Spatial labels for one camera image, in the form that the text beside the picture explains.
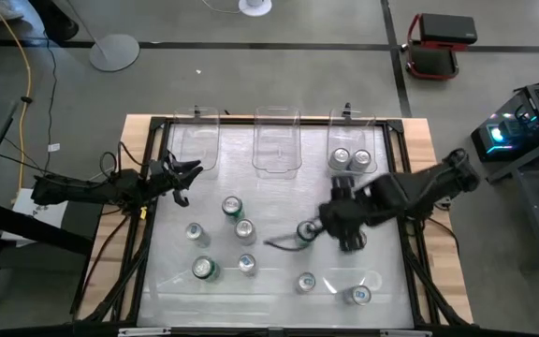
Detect clear plastic bin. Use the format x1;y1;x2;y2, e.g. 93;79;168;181
327;107;379;177
252;105;303;181
172;106;221;172

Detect white paper sheet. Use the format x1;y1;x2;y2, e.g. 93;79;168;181
10;186;67;244

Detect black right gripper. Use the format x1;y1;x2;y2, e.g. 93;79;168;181
263;198;371;254

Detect white round stand base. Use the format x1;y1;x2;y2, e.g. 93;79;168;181
238;0;273;18

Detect green Sprite can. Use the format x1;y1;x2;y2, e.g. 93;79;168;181
191;256;222;284
221;195;246;224
295;219;320;248

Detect person's shoe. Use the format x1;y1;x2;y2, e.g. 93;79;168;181
0;0;25;22

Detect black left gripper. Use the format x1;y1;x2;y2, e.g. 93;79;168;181
145;158;204;208

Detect yellow cable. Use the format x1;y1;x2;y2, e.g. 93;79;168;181
0;0;33;191

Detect black metal stand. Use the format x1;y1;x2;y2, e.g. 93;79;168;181
484;135;539;263

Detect grey round floor stand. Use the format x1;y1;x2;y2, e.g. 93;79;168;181
66;0;140;73

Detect person's leg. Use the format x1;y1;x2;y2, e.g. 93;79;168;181
28;0;81;42

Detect black computer with coloured lights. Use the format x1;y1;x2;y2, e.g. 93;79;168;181
470;83;539;164

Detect silver metal bracket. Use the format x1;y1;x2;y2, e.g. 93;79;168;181
379;329;432;337
118;327;172;337

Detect blue silver Red Bull can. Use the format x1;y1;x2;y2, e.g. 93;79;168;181
183;222;212;249
237;253;258;277
296;271;317;295
342;284;372;307

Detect red black rolling stool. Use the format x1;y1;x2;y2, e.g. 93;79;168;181
401;12;479;81

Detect black side table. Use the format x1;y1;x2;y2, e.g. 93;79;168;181
0;100;107;310

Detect white blue Spindrift can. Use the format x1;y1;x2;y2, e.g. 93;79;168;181
233;218;258;247
348;148;373;173
328;147;352;172

